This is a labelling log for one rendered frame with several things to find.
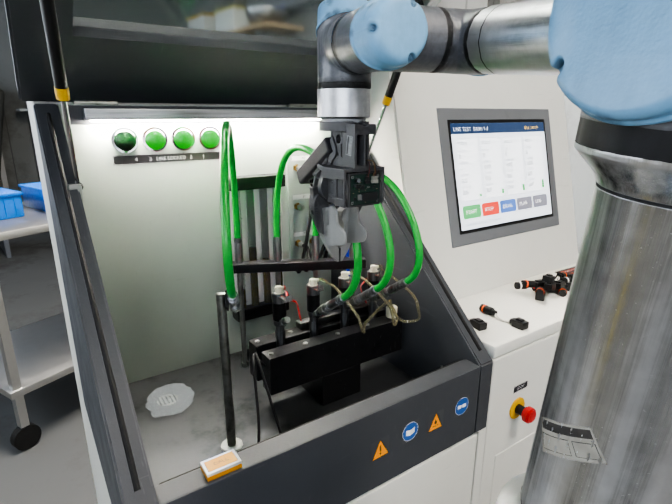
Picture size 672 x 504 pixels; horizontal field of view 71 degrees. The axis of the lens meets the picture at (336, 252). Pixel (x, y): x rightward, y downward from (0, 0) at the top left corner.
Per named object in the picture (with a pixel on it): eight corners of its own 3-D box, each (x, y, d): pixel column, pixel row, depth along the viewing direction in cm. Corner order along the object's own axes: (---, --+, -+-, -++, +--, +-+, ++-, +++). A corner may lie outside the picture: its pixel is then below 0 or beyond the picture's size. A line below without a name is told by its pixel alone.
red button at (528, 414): (523, 431, 101) (526, 410, 99) (507, 421, 104) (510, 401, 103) (538, 423, 104) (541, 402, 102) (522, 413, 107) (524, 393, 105)
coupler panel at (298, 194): (296, 265, 123) (292, 144, 114) (289, 261, 126) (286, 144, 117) (336, 257, 130) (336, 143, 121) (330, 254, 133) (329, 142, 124)
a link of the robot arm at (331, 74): (329, -9, 57) (307, 5, 65) (329, 86, 60) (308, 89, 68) (386, -4, 60) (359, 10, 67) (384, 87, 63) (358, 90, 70)
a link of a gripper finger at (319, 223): (314, 235, 70) (314, 176, 67) (309, 233, 71) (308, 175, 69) (340, 231, 72) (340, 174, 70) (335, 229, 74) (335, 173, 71)
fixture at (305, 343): (272, 426, 94) (269, 358, 89) (251, 402, 102) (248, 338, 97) (400, 375, 112) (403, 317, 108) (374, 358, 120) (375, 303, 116)
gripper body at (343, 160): (342, 213, 64) (342, 122, 61) (309, 203, 71) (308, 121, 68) (385, 207, 68) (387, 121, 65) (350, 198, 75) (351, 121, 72)
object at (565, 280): (547, 307, 114) (549, 286, 112) (509, 294, 122) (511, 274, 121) (596, 289, 126) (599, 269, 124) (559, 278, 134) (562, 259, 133)
